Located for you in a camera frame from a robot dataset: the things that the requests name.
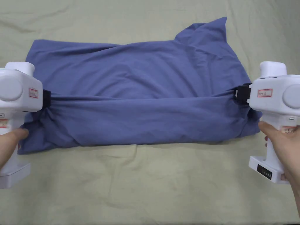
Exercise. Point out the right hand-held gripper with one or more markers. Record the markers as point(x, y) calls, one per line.
point(274, 98)

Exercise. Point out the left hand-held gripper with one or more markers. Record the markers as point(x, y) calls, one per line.
point(16, 93)

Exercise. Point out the blue shirt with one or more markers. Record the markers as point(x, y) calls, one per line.
point(140, 93)

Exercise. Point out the person's right hand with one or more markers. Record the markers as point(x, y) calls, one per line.
point(282, 143)

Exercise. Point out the person's left hand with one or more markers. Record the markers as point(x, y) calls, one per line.
point(10, 143)

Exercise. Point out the bed with pale green sheet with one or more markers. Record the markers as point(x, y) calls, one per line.
point(150, 187)

